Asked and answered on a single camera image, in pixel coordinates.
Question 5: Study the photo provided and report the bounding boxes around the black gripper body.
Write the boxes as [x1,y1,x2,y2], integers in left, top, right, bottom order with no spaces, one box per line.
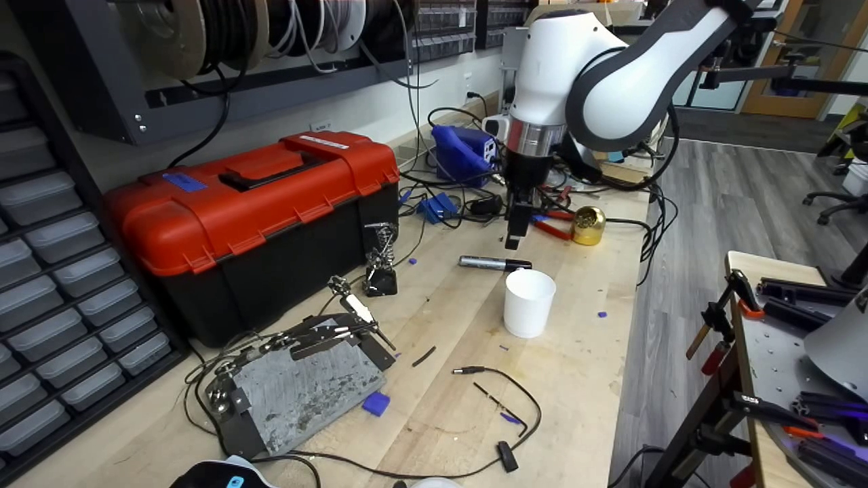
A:
[505,151,546,228]

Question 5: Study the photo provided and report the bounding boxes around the black and grey marker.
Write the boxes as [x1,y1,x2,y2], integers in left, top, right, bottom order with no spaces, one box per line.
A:
[459,255,531,271]

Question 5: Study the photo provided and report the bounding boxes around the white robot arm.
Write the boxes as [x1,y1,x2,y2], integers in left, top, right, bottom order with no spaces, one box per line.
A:
[505,0,759,248]

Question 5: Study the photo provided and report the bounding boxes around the white plastic mug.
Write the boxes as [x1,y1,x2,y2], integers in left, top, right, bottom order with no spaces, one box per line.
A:
[501,269,555,338]

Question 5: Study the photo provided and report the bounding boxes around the gold brass sponge holder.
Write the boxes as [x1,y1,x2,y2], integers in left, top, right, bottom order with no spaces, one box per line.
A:
[572,205,604,247]

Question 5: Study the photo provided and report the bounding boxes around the blue connector block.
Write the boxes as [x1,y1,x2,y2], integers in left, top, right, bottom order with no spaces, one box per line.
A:
[418,191,459,225]

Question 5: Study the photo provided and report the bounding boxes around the small blue plastic block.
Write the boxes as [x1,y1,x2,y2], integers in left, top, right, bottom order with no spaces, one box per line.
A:
[363,391,390,416]

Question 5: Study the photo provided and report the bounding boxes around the red and black toolbox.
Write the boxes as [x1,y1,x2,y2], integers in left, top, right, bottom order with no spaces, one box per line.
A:
[108,132,399,346]

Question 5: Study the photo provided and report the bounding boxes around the side table with clamps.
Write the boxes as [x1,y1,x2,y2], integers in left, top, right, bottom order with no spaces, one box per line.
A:
[646,251,868,488]

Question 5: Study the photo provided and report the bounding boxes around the black and blue mouse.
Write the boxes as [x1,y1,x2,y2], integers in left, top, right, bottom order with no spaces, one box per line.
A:
[170,456,270,488]

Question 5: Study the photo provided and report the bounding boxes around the grey parts drawer cabinet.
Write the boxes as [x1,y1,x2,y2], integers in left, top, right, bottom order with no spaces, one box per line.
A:
[0,50,184,484]

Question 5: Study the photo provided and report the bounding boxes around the red-handled pliers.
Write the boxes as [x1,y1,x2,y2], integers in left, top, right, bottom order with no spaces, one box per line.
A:
[531,210,574,240]

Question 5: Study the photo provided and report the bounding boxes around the screwdriver with grey handle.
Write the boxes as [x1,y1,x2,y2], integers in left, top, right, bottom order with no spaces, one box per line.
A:
[329,275,397,353]

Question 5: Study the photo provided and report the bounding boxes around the black cable loop with plug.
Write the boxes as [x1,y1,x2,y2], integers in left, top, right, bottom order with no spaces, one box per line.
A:
[285,363,546,481]

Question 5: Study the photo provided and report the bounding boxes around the wire spool rack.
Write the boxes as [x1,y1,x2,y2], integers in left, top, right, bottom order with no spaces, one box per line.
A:
[6,0,535,144]

